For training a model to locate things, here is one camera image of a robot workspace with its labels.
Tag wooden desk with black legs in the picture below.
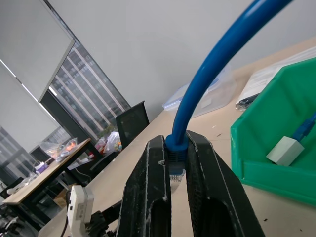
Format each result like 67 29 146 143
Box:
1 137 102 224

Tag white paper sheet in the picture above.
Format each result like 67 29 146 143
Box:
235 45 316 111

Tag black office chair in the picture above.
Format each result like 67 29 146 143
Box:
115 100 150 149

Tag green plastic bin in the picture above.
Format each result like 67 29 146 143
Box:
230 57 316 207

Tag small purple box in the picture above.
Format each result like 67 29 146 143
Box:
35 161 48 174

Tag blue ethernet cable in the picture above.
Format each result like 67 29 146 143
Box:
164 0 292 184
292 111 316 143

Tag brown cardboard box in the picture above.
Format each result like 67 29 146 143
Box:
52 189 73 208

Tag white bag with colourful items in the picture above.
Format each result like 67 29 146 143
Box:
94 131 123 156

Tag white roller blind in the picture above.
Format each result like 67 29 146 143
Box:
0 0 76 104
0 58 59 155

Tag clear plastic bag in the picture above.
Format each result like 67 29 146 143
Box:
161 61 238 119

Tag clear bag with colourful items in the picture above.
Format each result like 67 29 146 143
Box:
39 138 79 163

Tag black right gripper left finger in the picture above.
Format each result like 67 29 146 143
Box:
115 134 172 237

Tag white coupler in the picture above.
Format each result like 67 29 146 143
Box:
266 135 305 167
66 185 95 233

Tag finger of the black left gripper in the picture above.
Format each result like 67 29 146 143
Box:
84 210 119 237

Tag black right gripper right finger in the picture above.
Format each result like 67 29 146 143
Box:
185 130 266 237

